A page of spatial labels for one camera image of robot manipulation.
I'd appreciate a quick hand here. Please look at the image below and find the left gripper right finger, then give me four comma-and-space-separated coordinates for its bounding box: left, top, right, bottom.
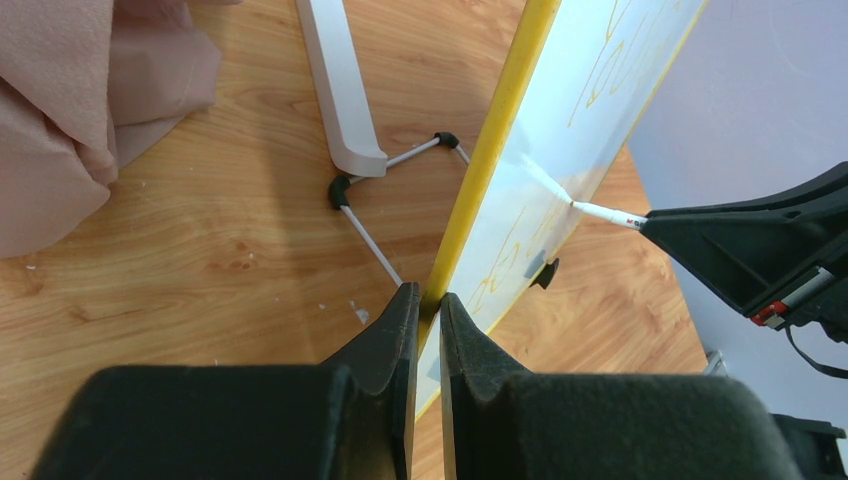
440, 293, 801, 479

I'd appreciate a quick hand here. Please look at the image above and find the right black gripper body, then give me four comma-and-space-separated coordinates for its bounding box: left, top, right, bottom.
750, 267, 847, 343

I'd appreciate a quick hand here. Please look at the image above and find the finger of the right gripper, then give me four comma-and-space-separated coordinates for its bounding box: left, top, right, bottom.
647, 162, 847, 222
641, 205, 847, 316

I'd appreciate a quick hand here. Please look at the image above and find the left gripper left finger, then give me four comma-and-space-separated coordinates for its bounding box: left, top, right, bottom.
32, 282, 420, 479

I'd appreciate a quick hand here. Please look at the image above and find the white marker pen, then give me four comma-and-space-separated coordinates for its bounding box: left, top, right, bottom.
571, 201, 648, 230

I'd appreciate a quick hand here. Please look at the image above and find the yellow framed whiteboard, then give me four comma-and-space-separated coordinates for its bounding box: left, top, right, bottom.
414, 0, 711, 422

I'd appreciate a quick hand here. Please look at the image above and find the white clothes rack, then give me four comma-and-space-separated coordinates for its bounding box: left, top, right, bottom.
296, 0, 388, 178

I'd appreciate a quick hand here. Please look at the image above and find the pink cloth garment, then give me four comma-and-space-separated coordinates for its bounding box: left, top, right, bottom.
1, 1, 221, 258

